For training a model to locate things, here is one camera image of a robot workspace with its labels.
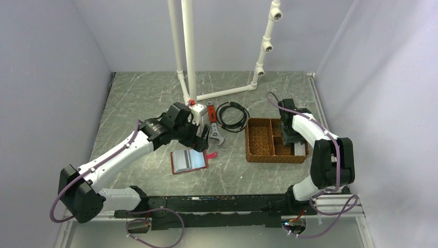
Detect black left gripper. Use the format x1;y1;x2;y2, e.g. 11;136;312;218
173;117;210;152

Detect red card holder wallet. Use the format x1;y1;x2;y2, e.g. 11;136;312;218
170;149;218;175

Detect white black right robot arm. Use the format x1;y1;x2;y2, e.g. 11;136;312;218
278;99;355;214

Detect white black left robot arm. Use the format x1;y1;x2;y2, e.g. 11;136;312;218
55;118;210;223

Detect white cards stack in basket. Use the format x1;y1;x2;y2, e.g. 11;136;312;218
294;143;307;156

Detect brown woven divided basket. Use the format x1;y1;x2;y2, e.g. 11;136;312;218
245;118;310;164

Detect red handled adjustable wrench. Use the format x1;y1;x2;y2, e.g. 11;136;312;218
207;101;224;146

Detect black coiled cable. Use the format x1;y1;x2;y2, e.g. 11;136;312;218
216;101;250;133

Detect white PVC pipe frame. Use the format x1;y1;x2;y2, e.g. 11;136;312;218
167;0;283;107

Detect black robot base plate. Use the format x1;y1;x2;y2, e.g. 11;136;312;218
114;194;317;230

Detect aluminium rail frame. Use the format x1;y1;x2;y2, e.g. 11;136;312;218
54;72;376;248

